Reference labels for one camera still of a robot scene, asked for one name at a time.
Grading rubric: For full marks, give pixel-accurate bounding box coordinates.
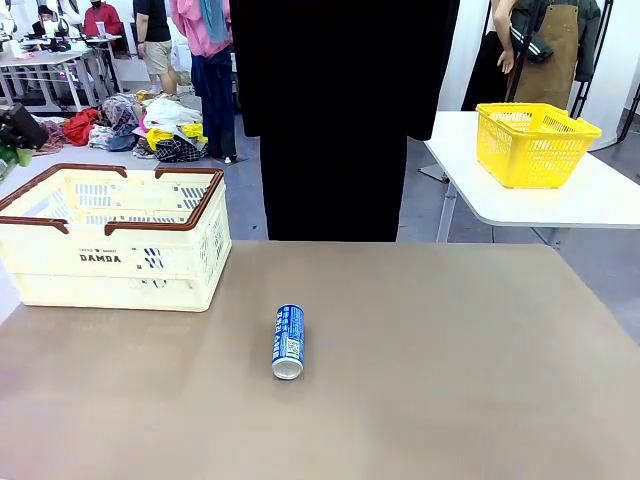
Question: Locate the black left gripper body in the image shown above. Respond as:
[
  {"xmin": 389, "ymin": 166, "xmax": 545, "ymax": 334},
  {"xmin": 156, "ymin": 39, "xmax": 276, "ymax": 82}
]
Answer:
[{"xmin": 0, "ymin": 102, "xmax": 50, "ymax": 151}]

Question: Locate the yellow plastic basket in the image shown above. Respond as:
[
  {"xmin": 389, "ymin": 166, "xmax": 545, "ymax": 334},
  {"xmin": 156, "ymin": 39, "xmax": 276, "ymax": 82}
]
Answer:
[{"xmin": 474, "ymin": 102, "xmax": 604, "ymax": 190}]

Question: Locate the red garment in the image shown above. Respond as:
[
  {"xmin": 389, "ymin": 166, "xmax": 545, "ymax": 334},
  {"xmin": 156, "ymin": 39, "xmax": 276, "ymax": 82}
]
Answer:
[{"xmin": 62, "ymin": 106, "xmax": 102, "ymax": 147}]

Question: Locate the grey background desk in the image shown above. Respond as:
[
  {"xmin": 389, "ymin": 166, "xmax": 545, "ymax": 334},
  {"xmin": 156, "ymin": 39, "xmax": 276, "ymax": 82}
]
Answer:
[{"xmin": 0, "ymin": 34, "xmax": 125, "ymax": 114}]

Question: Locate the floral patterned garment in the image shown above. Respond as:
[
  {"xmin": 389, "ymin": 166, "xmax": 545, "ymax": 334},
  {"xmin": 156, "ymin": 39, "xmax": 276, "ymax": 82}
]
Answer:
[{"xmin": 101, "ymin": 93, "xmax": 140, "ymax": 132}]

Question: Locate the seated bystander with mask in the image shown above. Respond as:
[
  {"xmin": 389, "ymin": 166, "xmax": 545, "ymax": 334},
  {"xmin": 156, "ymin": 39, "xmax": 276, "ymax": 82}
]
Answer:
[{"xmin": 29, "ymin": 3, "xmax": 69, "ymax": 39}]

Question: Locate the bystander in red jacket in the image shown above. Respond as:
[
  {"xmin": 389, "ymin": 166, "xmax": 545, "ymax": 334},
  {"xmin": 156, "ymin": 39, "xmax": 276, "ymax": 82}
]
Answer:
[{"xmin": 82, "ymin": 0, "xmax": 125, "ymax": 40}]

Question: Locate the white garment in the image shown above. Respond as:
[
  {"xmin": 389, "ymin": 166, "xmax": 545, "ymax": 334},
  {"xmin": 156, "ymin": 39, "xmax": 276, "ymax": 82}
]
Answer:
[{"xmin": 142, "ymin": 97, "xmax": 203, "ymax": 127}]

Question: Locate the yellow garment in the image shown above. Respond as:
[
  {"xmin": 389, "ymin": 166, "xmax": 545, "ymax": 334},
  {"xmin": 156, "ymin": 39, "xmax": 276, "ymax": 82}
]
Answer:
[{"xmin": 146, "ymin": 122, "xmax": 209, "ymax": 151}]

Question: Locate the black checked garment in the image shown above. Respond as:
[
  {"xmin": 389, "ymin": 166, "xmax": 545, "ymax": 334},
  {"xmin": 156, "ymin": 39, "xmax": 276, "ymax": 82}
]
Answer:
[{"xmin": 153, "ymin": 137, "xmax": 210, "ymax": 164}]

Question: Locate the bystander in khaki shorts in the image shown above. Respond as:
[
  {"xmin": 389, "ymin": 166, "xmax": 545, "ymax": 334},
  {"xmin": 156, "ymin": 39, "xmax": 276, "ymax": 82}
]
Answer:
[{"xmin": 132, "ymin": 0, "xmax": 181, "ymax": 96}]

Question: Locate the bystander in pink top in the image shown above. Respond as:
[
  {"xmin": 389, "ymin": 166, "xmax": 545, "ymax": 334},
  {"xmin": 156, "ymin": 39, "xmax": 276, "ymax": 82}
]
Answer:
[{"xmin": 169, "ymin": 0, "xmax": 239, "ymax": 162}]

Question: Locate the person in black shirt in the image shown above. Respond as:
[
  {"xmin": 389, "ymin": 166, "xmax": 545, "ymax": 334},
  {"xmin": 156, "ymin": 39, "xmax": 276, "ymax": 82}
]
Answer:
[{"xmin": 228, "ymin": 0, "xmax": 461, "ymax": 243}]

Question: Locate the black hanging garment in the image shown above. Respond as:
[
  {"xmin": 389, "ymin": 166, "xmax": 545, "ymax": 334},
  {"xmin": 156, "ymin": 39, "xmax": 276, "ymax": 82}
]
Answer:
[{"xmin": 459, "ymin": 29, "xmax": 512, "ymax": 112}]

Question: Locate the dark jacket with white stripes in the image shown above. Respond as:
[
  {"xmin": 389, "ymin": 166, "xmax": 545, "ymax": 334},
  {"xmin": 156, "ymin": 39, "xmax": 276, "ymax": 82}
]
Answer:
[{"xmin": 509, "ymin": 0, "xmax": 601, "ymax": 84}]

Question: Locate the person in brown apron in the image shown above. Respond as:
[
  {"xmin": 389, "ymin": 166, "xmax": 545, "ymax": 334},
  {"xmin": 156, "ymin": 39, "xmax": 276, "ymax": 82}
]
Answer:
[{"xmin": 492, "ymin": 0, "xmax": 584, "ymax": 111}]

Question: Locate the black stand pole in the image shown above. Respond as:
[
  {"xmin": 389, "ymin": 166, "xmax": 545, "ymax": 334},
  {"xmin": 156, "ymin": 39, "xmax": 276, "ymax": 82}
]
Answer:
[{"xmin": 569, "ymin": 0, "xmax": 615, "ymax": 120}]

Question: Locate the white side table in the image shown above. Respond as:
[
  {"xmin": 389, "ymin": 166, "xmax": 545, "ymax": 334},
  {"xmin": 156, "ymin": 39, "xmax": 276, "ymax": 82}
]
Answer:
[{"xmin": 423, "ymin": 110, "xmax": 640, "ymax": 244}]

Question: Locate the cream basket with brown handles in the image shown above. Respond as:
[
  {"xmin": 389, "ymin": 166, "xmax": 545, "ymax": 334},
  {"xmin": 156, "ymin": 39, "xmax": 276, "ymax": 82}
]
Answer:
[{"xmin": 0, "ymin": 163, "xmax": 233, "ymax": 314}]

